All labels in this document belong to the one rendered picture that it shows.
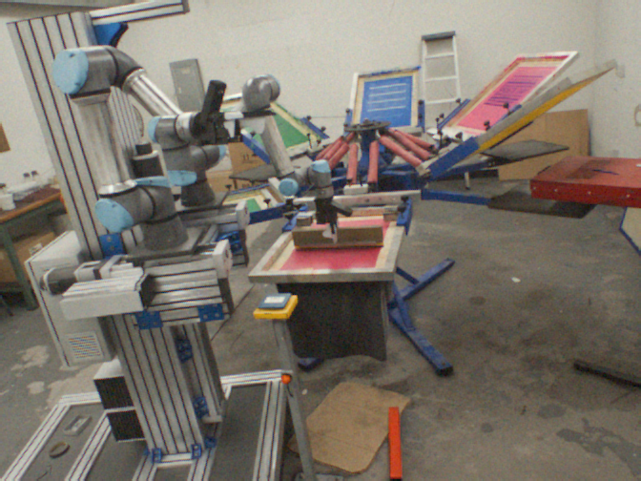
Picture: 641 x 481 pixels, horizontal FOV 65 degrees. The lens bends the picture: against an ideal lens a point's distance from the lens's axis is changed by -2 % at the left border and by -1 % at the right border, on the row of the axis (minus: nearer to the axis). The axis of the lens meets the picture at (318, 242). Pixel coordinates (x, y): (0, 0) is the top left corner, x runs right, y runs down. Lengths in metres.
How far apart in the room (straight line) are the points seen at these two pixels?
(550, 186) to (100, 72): 1.86
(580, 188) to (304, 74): 4.78
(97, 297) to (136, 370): 0.59
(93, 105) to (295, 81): 5.28
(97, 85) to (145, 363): 1.15
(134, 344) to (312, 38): 5.10
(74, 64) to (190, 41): 5.72
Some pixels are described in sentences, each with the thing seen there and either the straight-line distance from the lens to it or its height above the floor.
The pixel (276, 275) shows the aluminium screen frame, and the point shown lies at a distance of 2.03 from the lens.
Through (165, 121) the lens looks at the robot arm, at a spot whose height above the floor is 1.68.
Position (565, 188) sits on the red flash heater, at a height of 1.08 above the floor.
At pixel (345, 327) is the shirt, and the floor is 0.68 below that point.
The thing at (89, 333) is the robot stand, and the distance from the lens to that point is 2.19.
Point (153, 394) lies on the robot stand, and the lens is 2.33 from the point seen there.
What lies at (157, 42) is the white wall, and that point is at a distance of 7.49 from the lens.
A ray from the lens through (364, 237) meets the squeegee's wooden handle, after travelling 2.22.
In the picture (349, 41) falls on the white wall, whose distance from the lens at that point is 6.56.
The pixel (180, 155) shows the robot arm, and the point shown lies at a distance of 1.44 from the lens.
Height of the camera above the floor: 1.80
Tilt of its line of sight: 21 degrees down
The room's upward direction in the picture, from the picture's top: 9 degrees counter-clockwise
